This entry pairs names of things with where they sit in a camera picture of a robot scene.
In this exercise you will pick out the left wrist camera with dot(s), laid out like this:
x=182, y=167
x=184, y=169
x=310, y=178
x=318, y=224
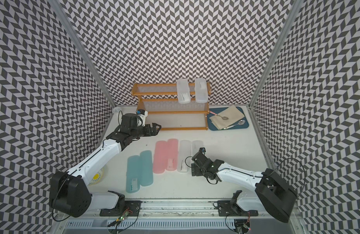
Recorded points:
x=141, y=117

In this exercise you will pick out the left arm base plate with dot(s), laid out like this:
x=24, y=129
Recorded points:
x=132, y=207

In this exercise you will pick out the metal spoon pink handle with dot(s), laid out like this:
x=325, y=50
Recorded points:
x=222, y=117

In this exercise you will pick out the teal pencil case left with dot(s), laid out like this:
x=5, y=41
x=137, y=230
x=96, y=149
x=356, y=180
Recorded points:
x=133, y=174

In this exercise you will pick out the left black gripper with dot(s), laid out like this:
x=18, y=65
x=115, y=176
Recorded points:
x=149, y=133

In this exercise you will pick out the teal pencil case right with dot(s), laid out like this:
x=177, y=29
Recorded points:
x=146, y=169

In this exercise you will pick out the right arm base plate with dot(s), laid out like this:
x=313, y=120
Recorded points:
x=225, y=208

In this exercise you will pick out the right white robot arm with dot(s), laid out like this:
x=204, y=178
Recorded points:
x=275, y=195

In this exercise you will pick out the metal spoon white handle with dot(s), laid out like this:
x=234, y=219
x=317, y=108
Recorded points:
x=239, y=123

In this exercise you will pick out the teal pencil case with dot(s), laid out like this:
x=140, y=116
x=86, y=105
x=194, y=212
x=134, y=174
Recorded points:
x=146, y=169
x=133, y=174

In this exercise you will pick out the pink pencil case left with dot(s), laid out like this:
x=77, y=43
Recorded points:
x=160, y=157

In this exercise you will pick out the orange wooden three-tier shelf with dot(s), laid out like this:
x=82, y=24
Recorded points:
x=161, y=102

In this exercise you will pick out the teal rectangular tray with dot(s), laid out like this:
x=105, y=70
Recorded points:
x=213, y=128

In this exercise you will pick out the clear pencil case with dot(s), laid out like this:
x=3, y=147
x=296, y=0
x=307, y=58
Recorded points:
x=183, y=91
x=201, y=90
x=196, y=145
x=184, y=155

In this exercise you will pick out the aluminium front rail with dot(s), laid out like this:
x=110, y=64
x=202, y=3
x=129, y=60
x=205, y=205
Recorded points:
x=182, y=208

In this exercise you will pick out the pink pencil case right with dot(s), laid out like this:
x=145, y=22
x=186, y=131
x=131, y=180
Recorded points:
x=172, y=154

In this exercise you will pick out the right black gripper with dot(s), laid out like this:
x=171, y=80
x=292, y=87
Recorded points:
x=195, y=170

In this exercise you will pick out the beige folded cloth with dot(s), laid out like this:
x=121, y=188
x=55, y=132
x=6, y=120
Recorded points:
x=232, y=112

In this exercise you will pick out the round patterned plate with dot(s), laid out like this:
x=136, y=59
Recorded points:
x=97, y=177

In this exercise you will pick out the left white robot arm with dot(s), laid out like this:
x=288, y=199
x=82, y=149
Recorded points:
x=69, y=191

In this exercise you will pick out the small clear plastic cup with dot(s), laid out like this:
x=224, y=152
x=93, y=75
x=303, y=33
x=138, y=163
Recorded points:
x=117, y=110

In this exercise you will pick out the pink pencil case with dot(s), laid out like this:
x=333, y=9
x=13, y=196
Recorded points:
x=172, y=154
x=160, y=157

